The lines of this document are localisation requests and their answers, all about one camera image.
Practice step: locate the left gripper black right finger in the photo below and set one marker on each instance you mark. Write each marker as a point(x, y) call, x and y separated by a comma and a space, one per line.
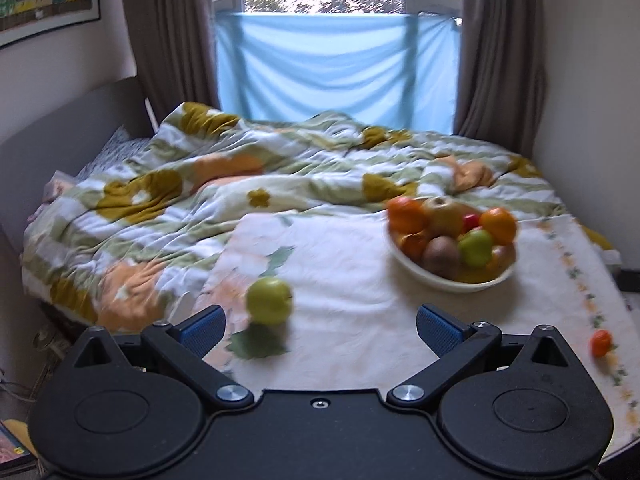
point(462, 350)

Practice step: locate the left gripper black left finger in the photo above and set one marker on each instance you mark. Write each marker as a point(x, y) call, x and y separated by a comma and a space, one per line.
point(178, 351)

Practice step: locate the brown kiwi fruit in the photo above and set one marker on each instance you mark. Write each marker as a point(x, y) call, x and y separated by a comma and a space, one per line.
point(441, 256)

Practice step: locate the green apple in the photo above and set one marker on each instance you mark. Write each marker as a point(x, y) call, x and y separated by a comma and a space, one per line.
point(269, 301)
point(475, 248)

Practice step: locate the small mandarin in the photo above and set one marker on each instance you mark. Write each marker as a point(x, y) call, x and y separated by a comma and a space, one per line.
point(601, 342)
point(413, 246)

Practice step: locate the red cherry tomato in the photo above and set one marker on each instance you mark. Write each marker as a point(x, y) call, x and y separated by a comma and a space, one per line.
point(471, 222)

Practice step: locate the large yellow pear apple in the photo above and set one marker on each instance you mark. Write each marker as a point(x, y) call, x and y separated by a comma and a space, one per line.
point(445, 216)

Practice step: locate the large orange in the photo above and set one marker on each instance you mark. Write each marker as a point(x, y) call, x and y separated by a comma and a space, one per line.
point(405, 215)

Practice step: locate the cream yellow plate bowl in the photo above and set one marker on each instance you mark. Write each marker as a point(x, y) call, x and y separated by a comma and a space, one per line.
point(464, 280)

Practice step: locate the floral striped duvet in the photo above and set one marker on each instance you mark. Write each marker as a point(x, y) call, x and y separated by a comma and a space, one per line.
point(124, 246)

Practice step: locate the floral cream tablecloth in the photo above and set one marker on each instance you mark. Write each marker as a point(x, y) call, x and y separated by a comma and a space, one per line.
point(354, 318)

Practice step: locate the book on floor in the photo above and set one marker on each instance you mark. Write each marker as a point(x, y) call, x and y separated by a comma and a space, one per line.
point(18, 455)

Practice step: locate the small white box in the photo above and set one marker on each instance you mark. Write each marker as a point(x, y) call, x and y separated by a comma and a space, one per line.
point(59, 183)

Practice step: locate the patterned grey pillow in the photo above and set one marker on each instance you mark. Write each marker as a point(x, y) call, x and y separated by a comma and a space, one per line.
point(118, 148)

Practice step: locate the grey bed headboard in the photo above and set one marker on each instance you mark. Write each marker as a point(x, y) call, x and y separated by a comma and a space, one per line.
point(65, 140)

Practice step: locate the brown curtain right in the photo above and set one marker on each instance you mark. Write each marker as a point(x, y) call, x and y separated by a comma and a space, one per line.
point(502, 77)

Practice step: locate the brown curtain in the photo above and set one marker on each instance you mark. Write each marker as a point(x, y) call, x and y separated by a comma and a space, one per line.
point(173, 46)
point(502, 77)

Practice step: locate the light blue window cloth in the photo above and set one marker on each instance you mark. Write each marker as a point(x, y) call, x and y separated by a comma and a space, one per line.
point(394, 70)

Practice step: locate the brown curtain left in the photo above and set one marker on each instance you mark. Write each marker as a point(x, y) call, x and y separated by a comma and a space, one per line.
point(173, 46)

